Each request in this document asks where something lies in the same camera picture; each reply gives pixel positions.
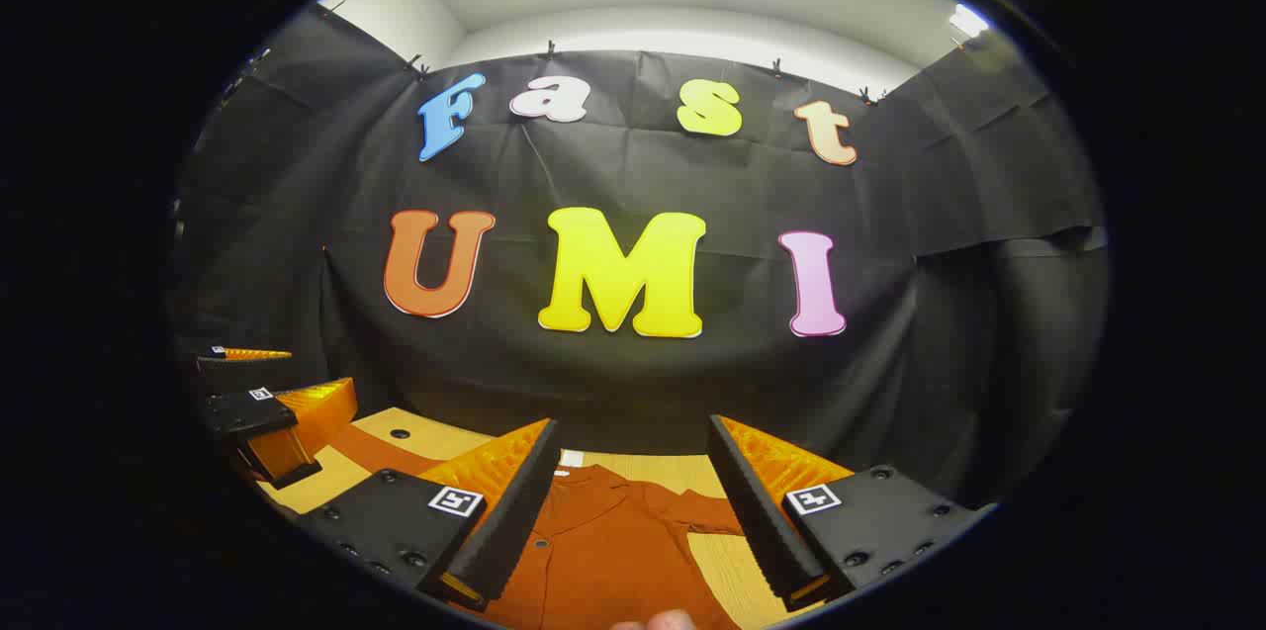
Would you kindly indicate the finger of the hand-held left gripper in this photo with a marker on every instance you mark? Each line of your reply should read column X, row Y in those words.
column 247, row 412
column 242, row 365

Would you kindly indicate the black backdrop cloth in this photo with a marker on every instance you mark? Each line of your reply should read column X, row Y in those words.
column 633, row 165

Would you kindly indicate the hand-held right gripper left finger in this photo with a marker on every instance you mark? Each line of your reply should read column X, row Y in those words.
column 514, row 521

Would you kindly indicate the rust orange button-up garment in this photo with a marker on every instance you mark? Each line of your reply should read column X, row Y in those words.
column 613, row 551

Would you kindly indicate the white tape strip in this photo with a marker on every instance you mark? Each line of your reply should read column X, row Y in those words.
column 572, row 459

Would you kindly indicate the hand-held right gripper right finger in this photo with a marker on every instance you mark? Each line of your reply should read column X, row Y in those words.
column 757, row 511

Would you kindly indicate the ceiling light panel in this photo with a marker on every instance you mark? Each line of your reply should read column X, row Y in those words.
column 968, row 20

